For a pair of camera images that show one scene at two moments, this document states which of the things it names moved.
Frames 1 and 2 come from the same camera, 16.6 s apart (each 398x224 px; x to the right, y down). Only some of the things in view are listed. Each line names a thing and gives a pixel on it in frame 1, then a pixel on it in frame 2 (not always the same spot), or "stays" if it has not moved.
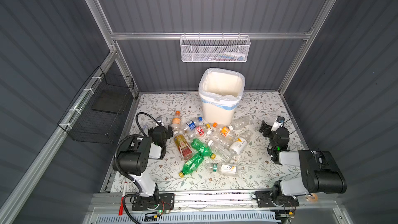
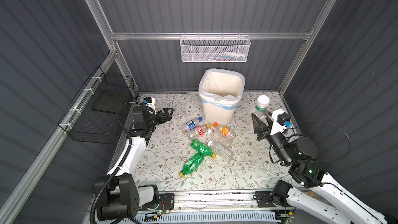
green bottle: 192,164 stays
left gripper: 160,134 -> 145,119
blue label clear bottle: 190,125 stays
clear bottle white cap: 219,150 stays
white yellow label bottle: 240,144 -> 262,103
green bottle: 202,148 stays
